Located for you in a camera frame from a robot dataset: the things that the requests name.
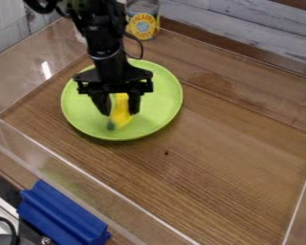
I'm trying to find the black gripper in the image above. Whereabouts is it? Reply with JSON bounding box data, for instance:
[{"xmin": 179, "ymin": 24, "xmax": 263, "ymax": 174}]
[{"xmin": 73, "ymin": 56, "xmax": 153, "ymax": 116}]

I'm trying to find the yellow toy banana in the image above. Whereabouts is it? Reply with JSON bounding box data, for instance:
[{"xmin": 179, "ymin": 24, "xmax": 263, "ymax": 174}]
[{"xmin": 107, "ymin": 93, "xmax": 133, "ymax": 131}]

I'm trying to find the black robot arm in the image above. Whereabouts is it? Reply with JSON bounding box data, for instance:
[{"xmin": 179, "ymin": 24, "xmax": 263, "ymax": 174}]
[{"xmin": 23, "ymin": 0, "xmax": 153, "ymax": 116}]

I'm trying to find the green round plate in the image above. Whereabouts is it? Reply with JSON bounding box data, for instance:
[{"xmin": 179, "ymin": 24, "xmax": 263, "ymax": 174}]
[{"xmin": 60, "ymin": 58, "xmax": 184, "ymax": 142}]

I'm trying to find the yellow labelled tin can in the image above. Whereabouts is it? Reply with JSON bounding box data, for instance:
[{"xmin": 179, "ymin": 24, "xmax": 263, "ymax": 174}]
[{"xmin": 125, "ymin": 0, "xmax": 161, "ymax": 41}]

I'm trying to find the blue plastic clamp block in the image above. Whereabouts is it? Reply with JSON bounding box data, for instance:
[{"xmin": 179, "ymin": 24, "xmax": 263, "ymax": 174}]
[{"xmin": 17, "ymin": 180, "xmax": 111, "ymax": 245}]

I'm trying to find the clear acrylic enclosure wall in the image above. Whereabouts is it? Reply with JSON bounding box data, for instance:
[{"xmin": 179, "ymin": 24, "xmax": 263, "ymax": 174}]
[{"xmin": 0, "ymin": 116, "xmax": 200, "ymax": 245}]

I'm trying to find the black cable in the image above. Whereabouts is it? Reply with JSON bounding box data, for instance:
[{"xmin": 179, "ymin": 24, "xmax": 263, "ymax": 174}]
[{"xmin": 0, "ymin": 215, "xmax": 23, "ymax": 245}]

